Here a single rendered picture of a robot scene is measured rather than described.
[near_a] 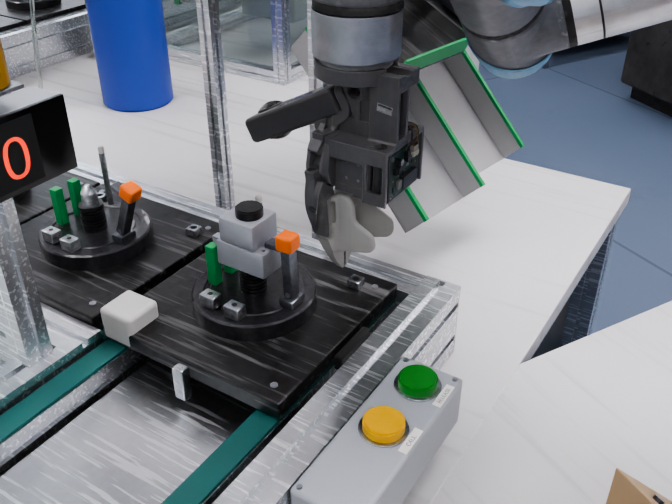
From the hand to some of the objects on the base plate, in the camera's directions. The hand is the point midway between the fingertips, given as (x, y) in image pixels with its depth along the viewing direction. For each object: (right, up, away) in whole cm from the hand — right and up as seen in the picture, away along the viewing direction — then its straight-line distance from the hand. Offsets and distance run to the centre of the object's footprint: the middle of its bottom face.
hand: (335, 251), depth 74 cm
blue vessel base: (-45, +35, +95) cm, 111 cm away
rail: (-11, -32, -10) cm, 35 cm away
